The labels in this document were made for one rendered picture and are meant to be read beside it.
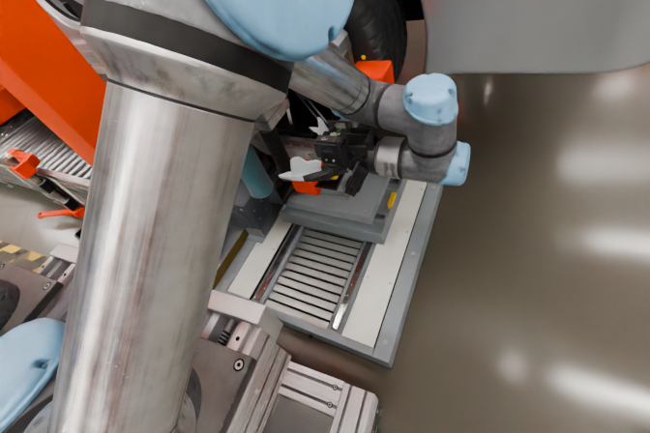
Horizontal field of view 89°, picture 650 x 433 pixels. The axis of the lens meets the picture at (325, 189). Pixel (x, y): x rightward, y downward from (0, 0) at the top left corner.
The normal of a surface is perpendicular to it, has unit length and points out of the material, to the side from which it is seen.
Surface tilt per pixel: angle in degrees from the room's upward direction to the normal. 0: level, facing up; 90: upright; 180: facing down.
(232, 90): 114
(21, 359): 8
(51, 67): 90
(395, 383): 0
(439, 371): 0
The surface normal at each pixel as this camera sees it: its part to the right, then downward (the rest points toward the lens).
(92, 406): -0.03, 0.18
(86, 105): 0.88, 0.15
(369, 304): -0.26, -0.65
